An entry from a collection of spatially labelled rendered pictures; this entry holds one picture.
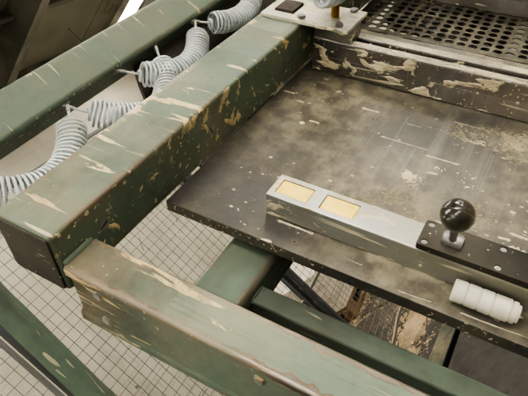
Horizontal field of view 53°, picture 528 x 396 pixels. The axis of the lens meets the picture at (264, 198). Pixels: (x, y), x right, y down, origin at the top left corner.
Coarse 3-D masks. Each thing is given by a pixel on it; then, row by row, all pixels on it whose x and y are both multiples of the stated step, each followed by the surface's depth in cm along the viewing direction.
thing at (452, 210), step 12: (444, 204) 58; (456, 204) 57; (468, 204) 57; (444, 216) 58; (456, 216) 57; (468, 216) 57; (456, 228) 57; (468, 228) 58; (444, 240) 67; (456, 240) 67
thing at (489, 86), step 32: (320, 32) 106; (352, 32) 103; (320, 64) 110; (352, 64) 106; (384, 64) 102; (416, 64) 99; (448, 64) 97; (480, 64) 97; (448, 96) 100; (480, 96) 96; (512, 96) 94
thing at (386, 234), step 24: (288, 216) 77; (312, 216) 75; (336, 216) 73; (360, 216) 73; (384, 216) 73; (360, 240) 73; (384, 240) 70; (408, 240) 70; (408, 264) 71; (432, 264) 69; (456, 264) 67; (504, 288) 65
